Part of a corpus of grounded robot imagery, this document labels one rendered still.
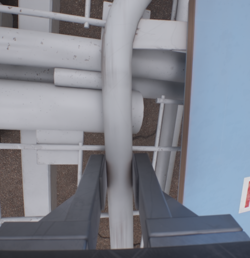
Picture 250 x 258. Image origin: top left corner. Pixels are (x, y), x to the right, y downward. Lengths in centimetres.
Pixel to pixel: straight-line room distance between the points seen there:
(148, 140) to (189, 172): 57
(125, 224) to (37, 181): 11
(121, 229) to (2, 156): 62
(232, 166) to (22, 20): 23
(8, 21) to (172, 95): 51
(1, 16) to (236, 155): 55
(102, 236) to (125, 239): 73
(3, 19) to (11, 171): 48
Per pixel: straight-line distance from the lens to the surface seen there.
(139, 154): 15
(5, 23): 60
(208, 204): 19
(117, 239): 18
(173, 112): 30
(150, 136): 73
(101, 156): 15
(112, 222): 17
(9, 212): 85
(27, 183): 24
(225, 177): 19
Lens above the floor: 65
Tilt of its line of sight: 71 degrees down
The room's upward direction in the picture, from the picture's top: 137 degrees clockwise
